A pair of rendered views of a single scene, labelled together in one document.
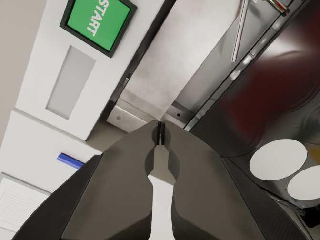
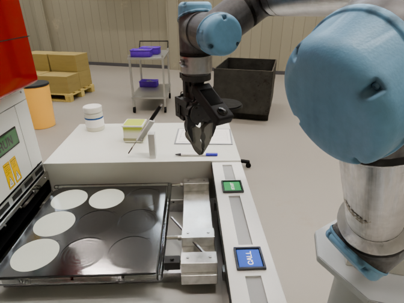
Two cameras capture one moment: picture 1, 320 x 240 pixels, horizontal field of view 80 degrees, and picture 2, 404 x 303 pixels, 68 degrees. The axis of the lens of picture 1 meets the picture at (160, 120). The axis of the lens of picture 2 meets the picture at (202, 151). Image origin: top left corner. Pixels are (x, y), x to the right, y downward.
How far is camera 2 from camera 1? 0.70 m
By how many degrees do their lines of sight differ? 41
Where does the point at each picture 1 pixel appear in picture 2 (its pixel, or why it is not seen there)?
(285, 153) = (106, 202)
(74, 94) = (225, 171)
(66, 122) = (222, 164)
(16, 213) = (219, 134)
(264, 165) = (112, 193)
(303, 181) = (78, 197)
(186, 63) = (190, 211)
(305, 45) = (145, 232)
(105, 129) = (205, 174)
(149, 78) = (201, 201)
